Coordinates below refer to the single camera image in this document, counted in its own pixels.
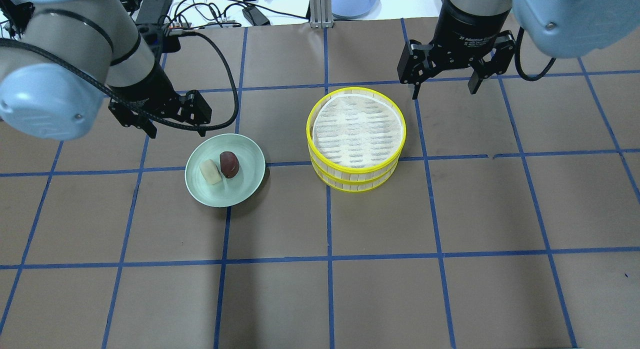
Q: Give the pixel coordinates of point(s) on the white steamed bun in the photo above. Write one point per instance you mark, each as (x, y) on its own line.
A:
(210, 172)

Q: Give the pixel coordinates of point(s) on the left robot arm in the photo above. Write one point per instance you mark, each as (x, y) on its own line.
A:
(71, 55)

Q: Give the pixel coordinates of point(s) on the black power adapter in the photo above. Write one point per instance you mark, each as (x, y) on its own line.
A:
(255, 17)

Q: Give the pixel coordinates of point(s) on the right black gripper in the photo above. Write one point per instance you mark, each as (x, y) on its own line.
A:
(462, 31)

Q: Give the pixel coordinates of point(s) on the blue plate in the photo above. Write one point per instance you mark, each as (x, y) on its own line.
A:
(351, 9)

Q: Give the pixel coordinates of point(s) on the aluminium frame post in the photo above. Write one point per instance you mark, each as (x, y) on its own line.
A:
(321, 15)

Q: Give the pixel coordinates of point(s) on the dark red bun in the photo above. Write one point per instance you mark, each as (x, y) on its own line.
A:
(229, 164)

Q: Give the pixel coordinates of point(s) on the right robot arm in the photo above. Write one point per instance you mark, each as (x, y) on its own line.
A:
(546, 30)

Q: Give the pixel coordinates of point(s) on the light green plate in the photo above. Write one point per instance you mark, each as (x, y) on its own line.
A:
(228, 192)

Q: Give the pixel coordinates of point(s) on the yellow steamer layer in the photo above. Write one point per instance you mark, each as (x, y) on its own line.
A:
(355, 131)
(354, 183)

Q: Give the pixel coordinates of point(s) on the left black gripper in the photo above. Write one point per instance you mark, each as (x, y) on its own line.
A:
(150, 90)

